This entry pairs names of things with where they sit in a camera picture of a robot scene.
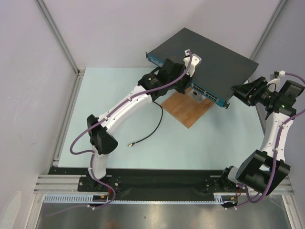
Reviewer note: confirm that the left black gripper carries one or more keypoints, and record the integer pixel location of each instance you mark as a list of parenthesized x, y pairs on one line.
[(188, 79)]

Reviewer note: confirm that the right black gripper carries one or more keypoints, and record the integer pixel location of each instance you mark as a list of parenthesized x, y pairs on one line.
[(249, 93)]

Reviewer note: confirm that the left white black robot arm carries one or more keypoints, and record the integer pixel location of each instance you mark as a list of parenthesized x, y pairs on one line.
[(171, 76)]

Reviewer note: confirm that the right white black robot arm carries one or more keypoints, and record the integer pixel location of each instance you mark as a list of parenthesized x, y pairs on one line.
[(265, 168)]

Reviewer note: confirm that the brown wooden board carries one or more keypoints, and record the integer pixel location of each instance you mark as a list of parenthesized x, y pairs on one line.
[(186, 110)]

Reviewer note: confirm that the metal switch stand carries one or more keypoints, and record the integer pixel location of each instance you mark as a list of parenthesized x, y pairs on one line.
[(196, 96)]

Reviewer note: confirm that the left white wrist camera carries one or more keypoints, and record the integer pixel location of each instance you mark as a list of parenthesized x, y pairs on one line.
[(191, 61)]

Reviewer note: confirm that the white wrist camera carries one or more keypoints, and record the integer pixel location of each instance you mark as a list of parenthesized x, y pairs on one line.
[(275, 77), (191, 61)]

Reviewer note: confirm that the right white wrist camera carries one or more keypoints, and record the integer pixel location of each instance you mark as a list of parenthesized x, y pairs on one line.
[(275, 77)]

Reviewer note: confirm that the blue black network switch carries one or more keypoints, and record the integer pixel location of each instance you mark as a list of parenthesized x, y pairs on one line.
[(220, 68)]

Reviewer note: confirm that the right aluminium frame post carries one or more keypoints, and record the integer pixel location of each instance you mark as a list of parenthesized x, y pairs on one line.
[(267, 30)]

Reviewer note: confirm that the aluminium frame post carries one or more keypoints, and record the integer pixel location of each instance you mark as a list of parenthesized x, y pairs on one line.
[(267, 30), (57, 35)]

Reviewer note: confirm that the left aluminium frame post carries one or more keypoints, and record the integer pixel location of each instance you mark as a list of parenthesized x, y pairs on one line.
[(57, 35)]

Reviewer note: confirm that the white slotted cable duct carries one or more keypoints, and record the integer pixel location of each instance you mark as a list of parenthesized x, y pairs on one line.
[(211, 198)]

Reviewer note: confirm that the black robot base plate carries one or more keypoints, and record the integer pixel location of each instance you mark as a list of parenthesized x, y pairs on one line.
[(154, 182)]

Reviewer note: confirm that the aluminium frame rail front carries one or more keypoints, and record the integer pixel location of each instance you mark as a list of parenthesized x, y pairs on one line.
[(69, 183)]

